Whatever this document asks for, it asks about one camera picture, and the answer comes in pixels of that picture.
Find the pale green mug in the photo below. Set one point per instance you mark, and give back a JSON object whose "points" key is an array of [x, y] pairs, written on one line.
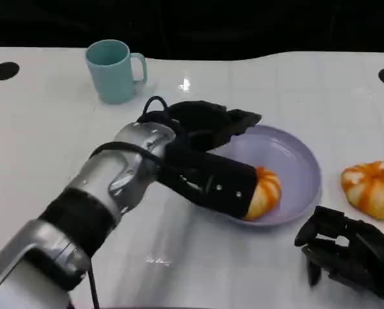
{"points": [[111, 78]]}

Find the lilac plate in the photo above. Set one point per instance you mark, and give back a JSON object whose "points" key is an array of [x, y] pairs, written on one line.
{"points": [[291, 157]]}

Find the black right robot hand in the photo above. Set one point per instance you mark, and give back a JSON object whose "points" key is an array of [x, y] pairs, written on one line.
{"points": [[362, 252]]}

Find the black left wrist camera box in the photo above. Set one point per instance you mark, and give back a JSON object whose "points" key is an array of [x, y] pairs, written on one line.
{"points": [[217, 180]]}

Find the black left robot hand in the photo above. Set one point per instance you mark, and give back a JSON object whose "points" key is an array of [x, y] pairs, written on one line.
{"points": [[204, 124]]}

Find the orange white toy bread roll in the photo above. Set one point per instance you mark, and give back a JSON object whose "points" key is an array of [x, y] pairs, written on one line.
{"points": [[267, 190], [371, 190]]}

